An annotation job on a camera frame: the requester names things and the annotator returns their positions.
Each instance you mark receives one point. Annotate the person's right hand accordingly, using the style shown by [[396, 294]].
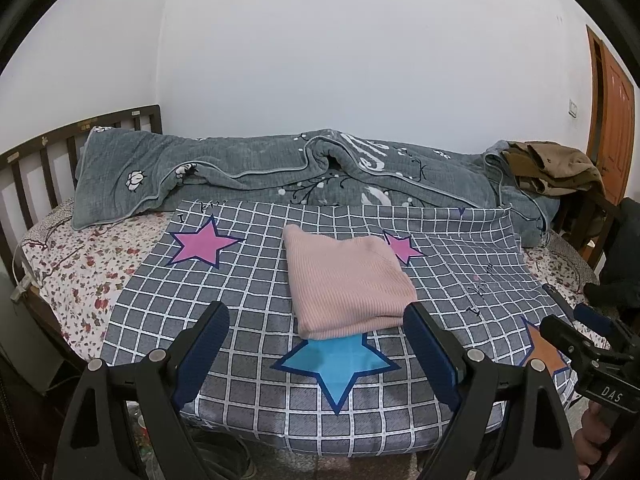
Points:
[[595, 445]]

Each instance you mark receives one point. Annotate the grey-green flower-print quilt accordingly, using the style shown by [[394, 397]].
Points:
[[225, 160]]

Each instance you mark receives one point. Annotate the dark wooden bed footboard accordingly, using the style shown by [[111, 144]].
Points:
[[585, 225]]

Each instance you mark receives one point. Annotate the orange wooden door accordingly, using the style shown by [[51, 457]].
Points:
[[612, 110]]

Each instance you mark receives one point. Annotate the pink knit sweater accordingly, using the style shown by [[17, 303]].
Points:
[[345, 280]]

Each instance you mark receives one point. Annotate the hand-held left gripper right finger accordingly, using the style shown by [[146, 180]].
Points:
[[435, 355]]

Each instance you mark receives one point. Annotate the dark wooden bed headboard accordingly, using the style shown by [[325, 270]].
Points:
[[125, 115]]

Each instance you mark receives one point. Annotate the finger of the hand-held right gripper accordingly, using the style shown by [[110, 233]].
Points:
[[595, 321], [567, 337]]

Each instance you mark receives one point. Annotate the floral bed sheet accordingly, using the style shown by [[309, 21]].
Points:
[[75, 260]]

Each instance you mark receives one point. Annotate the white wall switch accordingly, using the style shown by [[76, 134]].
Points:
[[573, 108]]

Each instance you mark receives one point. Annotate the grey checked star-print sheet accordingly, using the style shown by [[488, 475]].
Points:
[[250, 285]]

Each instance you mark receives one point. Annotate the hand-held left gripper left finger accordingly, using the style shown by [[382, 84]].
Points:
[[200, 355]]

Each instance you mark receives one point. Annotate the black cloth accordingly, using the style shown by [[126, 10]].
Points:
[[625, 250]]

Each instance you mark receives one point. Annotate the brown clothes pile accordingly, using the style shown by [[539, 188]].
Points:
[[555, 165]]

